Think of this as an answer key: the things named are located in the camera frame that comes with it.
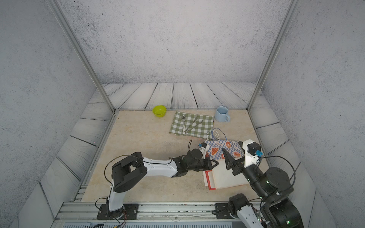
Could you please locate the left frame post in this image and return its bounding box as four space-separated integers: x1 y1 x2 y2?
46 0 116 114

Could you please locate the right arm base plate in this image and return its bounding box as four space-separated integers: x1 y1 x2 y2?
212 203 232 219

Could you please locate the metal spoon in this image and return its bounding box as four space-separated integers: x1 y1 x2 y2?
182 115 186 135

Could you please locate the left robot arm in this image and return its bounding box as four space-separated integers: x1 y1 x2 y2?
107 149 219 212

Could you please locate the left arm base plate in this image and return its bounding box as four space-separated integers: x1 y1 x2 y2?
97 203 139 220

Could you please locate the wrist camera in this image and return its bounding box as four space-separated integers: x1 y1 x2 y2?
242 140 263 168
198 142 210 159

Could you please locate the right frame post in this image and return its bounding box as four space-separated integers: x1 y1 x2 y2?
247 0 300 112

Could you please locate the red paper gift bag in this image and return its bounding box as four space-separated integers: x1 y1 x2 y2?
205 171 216 191

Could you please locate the green plastic bowl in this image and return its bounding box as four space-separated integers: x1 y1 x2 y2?
153 105 167 117

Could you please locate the white Happy Every Day bag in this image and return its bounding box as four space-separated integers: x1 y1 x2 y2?
203 131 214 187

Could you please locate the green checkered cloth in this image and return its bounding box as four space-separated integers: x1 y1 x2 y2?
169 111 214 139

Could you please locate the blue checkered paper bag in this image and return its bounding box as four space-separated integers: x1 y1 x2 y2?
205 128 248 190

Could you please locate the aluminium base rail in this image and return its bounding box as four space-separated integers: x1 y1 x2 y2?
52 185 241 228

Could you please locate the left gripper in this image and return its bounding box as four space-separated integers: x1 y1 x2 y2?
187 156 221 172

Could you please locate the light blue mug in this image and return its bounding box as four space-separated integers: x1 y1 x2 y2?
214 106 231 122

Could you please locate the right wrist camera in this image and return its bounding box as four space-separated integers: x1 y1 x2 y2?
242 140 263 168

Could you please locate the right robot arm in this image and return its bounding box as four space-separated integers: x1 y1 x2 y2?
222 149 304 228

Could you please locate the frame post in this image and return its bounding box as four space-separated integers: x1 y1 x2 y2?
46 0 116 114
247 0 300 112

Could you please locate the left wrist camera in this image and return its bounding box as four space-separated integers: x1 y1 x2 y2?
198 142 210 159

